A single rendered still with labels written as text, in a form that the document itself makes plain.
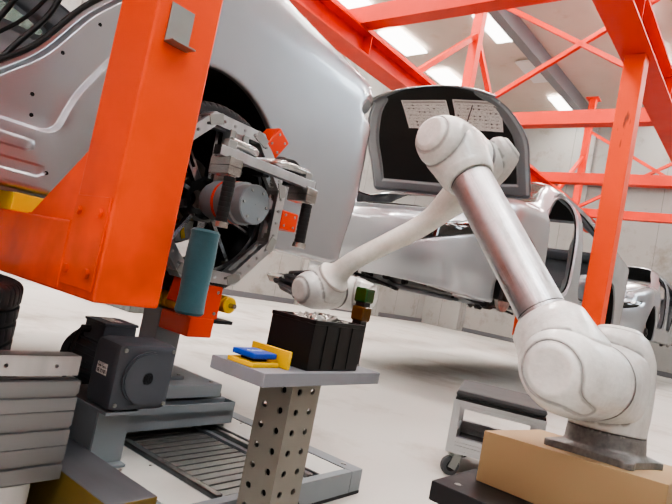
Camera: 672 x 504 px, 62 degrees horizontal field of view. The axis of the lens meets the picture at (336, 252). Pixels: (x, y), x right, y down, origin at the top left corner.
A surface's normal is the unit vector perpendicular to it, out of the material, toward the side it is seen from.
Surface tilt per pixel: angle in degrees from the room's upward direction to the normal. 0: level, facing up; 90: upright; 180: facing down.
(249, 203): 90
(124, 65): 90
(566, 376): 91
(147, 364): 90
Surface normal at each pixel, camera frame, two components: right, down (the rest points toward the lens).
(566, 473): -0.63, -0.17
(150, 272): 0.77, 0.12
